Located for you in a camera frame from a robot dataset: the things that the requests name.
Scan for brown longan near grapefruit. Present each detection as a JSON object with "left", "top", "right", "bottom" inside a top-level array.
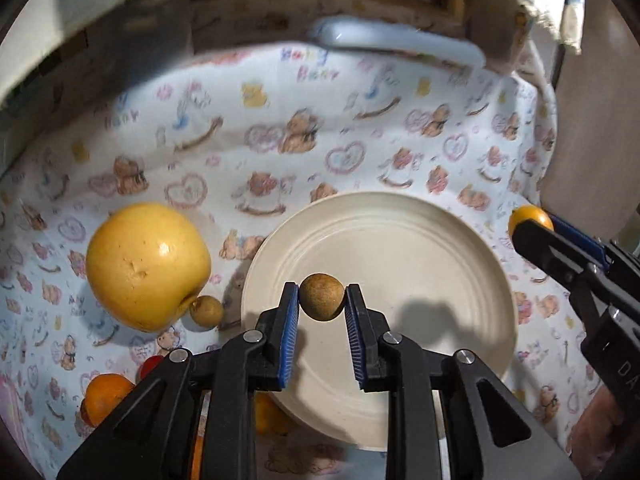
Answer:
[{"left": 189, "top": 296, "right": 224, "bottom": 330}]

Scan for small yellow orange tomato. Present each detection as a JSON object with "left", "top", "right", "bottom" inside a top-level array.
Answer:
[{"left": 508, "top": 205, "right": 554, "bottom": 238}]

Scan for large yellow grapefruit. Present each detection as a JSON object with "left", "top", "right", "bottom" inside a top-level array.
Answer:
[{"left": 86, "top": 203, "right": 212, "bottom": 333}]

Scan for brown longan front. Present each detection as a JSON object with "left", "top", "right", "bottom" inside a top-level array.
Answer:
[{"left": 299, "top": 273, "right": 345, "bottom": 322}]

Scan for person's right hand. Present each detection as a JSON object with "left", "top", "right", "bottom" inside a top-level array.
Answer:
[{"left": 567, "top": 386, "right": 624, "bottom": 479}]

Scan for white remote control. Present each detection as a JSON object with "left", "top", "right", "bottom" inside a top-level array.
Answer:
[{"left": 307, "top": 15, "right": 486, "bottom": 68}]

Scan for baby bear printed sheet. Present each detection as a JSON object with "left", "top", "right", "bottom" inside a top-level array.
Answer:
[{"left": 1, "top": 44, "right": 599, "bottom": 479}]

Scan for orange mandarin with stem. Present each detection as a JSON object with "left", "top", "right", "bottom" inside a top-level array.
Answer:
[{"left": 191, "top": 391, "right": 295, "bottom": 479}]

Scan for wooden headboard panel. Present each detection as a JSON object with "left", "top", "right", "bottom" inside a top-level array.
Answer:
[{"left": 541, "top": 0, "right": 639, "bottom": 238}]

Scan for red cherry tomato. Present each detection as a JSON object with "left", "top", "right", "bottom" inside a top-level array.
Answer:
[{"left": 138, "top": 356, "right": 164, "bottom": 382}]

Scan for brown longan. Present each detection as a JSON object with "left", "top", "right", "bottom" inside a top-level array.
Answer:
[
  {"left": 299, "top": 273, "right": 345, "bottom": 322},
  {"left": 189, "top": 296, "right": 224, "bottom": 330}
]

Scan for cream round plate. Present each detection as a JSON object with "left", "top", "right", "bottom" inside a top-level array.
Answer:
[{"left": 241, "top": 192, "right": 518, "bottom": 452}]

